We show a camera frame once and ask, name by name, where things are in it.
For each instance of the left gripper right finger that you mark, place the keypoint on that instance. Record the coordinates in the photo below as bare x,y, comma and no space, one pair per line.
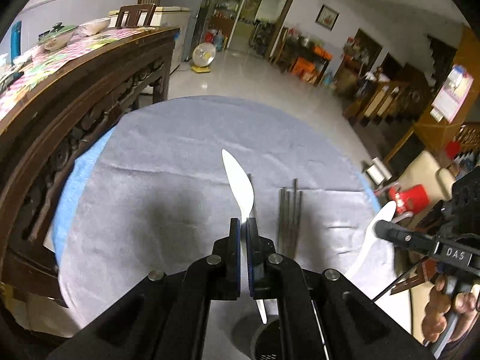
324,316

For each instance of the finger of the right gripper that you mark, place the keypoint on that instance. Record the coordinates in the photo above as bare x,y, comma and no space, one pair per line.
403,238

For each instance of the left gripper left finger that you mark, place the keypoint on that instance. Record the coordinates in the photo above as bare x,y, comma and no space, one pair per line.
163,316

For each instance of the white spoon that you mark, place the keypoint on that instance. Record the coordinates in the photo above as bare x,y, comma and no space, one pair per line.
250,245
374,264

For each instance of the dark chopstick five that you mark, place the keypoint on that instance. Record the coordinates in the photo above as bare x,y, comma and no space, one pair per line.
296,229

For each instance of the dark chopstick four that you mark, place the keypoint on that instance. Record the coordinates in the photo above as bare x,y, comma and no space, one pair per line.
294,204

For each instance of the dark chopstick three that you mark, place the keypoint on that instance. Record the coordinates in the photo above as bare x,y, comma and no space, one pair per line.
291,237

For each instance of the dark chopstick two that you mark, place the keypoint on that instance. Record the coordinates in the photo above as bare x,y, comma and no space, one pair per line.
286,225

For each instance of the dark chopstick one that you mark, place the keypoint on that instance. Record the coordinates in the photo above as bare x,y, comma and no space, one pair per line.
281,219

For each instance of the dark chopstick separate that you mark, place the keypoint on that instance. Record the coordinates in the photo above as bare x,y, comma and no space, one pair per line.
253,212

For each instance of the right hand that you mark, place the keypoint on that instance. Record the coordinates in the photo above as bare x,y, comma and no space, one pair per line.
435,322

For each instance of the red plastic stool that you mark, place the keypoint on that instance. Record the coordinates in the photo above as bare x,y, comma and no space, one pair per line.
414,199

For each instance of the metal utensil holder cup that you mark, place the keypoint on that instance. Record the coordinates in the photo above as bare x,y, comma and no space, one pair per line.
266,342

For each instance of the cream armchair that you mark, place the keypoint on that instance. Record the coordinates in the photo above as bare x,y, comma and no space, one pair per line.
424,170

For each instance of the gray table cloth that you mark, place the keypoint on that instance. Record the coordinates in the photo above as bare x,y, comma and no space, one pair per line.
158,196

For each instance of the blue under cloth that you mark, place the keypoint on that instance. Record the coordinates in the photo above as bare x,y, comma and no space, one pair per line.
71,194

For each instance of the orange box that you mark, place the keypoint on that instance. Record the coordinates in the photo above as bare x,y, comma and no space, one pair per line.
303,69

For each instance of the dark side table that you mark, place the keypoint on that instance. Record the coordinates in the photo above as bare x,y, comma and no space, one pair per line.
292,49

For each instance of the carved dark wooden sideboard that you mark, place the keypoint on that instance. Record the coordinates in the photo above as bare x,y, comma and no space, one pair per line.
50,127

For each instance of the round electric heater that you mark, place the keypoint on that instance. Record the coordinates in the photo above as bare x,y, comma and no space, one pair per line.
202,57

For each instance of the pink ceramic bowl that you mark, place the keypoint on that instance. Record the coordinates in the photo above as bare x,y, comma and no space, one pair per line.
93,27

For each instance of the white chest freezer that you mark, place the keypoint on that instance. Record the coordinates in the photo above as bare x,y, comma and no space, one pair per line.
172,26

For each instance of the lidded green ceramic bowl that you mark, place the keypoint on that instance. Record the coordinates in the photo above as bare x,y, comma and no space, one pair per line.
57,37

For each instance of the wooden chair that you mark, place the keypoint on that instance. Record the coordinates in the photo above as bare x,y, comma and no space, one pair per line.
133,16

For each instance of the blue thermos bottle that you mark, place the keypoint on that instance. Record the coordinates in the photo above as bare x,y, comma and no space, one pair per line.
15,41

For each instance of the wall calendar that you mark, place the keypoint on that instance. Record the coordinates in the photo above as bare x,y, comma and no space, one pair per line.
452,94

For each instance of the framed wall picture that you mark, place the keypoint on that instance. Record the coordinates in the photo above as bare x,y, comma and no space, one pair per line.
327,17

